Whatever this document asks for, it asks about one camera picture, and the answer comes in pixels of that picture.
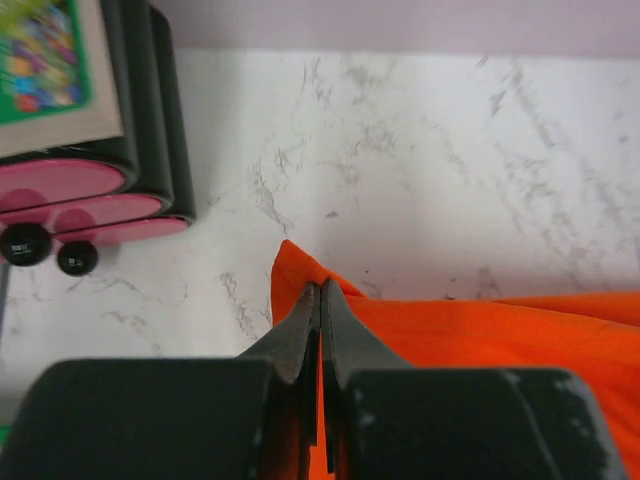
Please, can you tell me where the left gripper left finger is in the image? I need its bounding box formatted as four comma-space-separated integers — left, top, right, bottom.
240, 283, 320, 479

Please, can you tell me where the black pink drawer unit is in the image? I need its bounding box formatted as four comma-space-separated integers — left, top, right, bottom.
1, 1, 197, 277

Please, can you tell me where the orange t shirt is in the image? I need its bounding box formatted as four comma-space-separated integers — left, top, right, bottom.
271, 240, 639, 479

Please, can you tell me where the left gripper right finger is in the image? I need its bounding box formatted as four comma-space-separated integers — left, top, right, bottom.
320, 279, 411, 479

